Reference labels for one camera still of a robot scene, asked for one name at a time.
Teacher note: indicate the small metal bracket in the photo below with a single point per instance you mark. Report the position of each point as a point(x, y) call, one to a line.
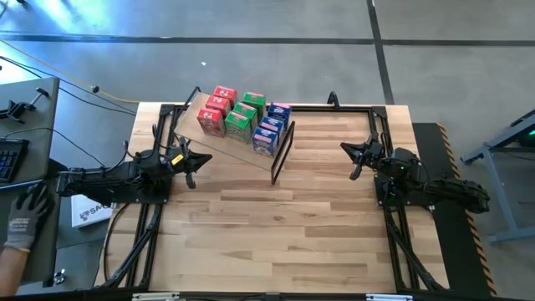
point(59, 277)

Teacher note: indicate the black table clamp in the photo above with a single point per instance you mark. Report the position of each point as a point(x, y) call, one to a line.
point(333, 99)

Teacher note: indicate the grey desk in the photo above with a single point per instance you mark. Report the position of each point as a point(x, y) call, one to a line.
point(29, 125)

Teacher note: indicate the white bar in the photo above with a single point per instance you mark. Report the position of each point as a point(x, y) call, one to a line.
point(155, 296)
point(388, 297)

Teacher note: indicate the yellow tag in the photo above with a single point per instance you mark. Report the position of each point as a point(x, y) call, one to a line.
point(177, 159)

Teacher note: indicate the black aluminium rig frame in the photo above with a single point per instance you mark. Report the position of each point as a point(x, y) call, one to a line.
point(380, 113)

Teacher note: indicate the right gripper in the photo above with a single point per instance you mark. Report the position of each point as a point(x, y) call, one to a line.
point(374, 154)

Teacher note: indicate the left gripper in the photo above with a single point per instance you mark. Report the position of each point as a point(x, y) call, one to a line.
point(184, 165)

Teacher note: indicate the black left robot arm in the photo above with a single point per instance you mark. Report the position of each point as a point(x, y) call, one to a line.
point(104, 182)

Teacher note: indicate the grey metal stand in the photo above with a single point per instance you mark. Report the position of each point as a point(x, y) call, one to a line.
point(507, 209)

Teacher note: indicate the black keyboard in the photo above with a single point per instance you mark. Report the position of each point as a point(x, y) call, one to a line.
point(10, 161)

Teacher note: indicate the person's hand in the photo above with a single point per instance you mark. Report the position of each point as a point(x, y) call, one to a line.
point(27, 217)

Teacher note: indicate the person's forearm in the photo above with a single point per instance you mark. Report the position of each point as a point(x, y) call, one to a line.
point(10, 271)

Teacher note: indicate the black hazard-striped floor mat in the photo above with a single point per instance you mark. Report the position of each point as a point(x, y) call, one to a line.
point(451, 251)

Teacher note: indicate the white printed box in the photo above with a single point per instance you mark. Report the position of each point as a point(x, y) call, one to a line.
point(90, 215)

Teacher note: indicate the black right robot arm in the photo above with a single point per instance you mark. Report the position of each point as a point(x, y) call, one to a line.
point(451, 192)

